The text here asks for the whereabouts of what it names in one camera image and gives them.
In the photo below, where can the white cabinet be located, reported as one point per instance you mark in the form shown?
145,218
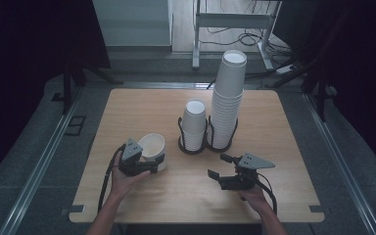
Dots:
133,23

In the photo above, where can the black stand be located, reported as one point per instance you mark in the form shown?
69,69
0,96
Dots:
67,91
321,104

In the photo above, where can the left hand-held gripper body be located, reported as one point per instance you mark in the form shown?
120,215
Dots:
129,166

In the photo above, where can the single white paper cup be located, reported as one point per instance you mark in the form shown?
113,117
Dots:
151,147

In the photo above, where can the tall stack of white cups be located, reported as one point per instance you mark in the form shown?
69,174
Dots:
228,98

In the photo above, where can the white metal desk frame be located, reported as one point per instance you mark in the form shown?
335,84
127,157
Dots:
231,20

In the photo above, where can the metal floor rail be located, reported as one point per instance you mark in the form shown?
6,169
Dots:
342,166
41,166

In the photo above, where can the person's right hand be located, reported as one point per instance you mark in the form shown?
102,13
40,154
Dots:
256,197

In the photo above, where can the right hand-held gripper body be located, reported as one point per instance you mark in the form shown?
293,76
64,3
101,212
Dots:
246,179

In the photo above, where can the dark curtain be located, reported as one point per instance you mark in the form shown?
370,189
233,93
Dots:
365,65
29,65

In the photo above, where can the black floor frame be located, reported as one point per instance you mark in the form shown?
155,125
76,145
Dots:
75,125

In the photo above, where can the white power strip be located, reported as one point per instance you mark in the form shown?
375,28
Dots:
285,69

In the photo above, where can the person's left hand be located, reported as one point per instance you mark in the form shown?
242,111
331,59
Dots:
120,186

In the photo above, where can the short stack of white cups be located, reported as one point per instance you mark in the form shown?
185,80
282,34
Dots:
194,130

